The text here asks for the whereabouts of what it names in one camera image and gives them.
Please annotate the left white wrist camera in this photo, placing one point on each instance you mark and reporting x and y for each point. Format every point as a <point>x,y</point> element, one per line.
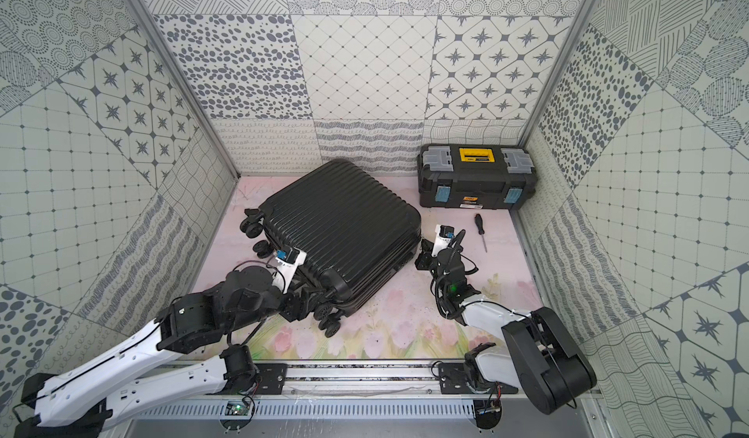
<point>287,262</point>

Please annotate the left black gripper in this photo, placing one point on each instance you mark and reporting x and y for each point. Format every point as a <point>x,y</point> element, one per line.
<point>301,301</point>

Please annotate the black toolbox yellow label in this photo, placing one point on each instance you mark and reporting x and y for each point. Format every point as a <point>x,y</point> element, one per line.
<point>489,177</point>

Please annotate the black ribbed hard-shell suitcase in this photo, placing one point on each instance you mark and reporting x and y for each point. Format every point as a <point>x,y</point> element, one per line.
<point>356,232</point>

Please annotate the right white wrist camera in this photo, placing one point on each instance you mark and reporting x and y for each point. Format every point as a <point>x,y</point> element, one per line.
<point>444,235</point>

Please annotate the black handle screwdriver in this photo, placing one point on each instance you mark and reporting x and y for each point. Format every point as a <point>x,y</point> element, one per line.
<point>478,220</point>

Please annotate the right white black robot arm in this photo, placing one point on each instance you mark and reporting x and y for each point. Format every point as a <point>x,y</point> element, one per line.
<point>543,359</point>

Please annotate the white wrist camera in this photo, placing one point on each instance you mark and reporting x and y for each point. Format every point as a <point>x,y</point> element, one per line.
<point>287,262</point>
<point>444,235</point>

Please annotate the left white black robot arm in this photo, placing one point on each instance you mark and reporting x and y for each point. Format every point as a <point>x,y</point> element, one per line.
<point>117,384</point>

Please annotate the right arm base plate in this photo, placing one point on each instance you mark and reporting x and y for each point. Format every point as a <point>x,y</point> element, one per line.
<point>456,378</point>

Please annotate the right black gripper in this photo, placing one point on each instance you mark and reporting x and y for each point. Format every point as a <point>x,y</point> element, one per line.
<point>426,255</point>

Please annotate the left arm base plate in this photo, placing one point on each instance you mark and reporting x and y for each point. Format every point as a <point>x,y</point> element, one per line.
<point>262,379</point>

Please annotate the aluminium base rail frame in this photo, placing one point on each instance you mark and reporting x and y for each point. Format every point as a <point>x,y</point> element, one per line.
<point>315,379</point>

